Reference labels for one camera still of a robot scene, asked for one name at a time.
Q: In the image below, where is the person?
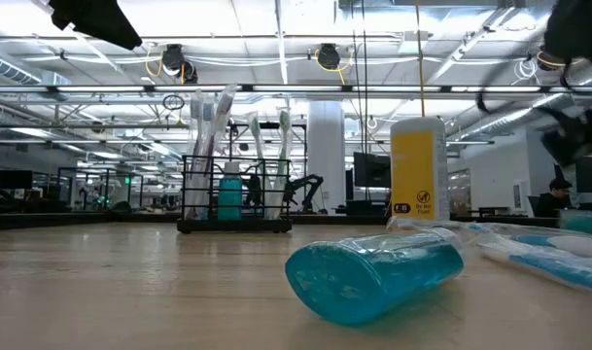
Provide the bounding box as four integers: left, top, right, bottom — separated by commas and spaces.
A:
538, 177, 576, 219

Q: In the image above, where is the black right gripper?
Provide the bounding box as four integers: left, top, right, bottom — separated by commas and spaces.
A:
540, 104, 592, 166

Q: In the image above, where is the blue mouthwash bottle white cap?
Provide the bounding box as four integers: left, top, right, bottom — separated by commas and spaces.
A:
559, 208, 592, 238
284, 227, 467, 327
217, 161, 244, 222

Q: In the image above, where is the silver ventilation duct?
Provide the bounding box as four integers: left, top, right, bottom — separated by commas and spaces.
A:
0, 48, 71, 87
458, 89, 592, 143

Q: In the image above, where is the yellow wipes canister white lid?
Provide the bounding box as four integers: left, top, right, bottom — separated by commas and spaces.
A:
389, 116, 451, 223

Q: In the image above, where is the blue white toothbrush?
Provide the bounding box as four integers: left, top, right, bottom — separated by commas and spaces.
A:
385, 216, 476, 233
475, 240, 592, 296
184, 89, 204, 220
465, 224, 592, 259

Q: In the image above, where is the orange white toothbrush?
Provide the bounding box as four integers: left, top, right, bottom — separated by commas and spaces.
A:
197, 94, 217, 220

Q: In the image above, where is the black background workcell frame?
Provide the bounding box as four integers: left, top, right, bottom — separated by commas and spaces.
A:
55, 165, 145, 211

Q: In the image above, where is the black aluminium table frame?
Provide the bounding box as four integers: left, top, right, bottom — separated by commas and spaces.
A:
0, 209, 592, 230

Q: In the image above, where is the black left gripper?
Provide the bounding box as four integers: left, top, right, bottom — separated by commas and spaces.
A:
50, 0, 144, 51

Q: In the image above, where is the black ceiling cable reel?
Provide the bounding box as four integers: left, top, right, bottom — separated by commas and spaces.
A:
314, 42, 354, 85
536, 46, 569, 69
160, 43, 200, 86

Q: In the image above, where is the black wire caddy basket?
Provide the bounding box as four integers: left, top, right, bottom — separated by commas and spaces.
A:
176, 154, 294, 234

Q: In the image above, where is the purple white toothbrush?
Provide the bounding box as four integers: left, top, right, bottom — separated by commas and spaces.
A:
205, 83, 239, 220

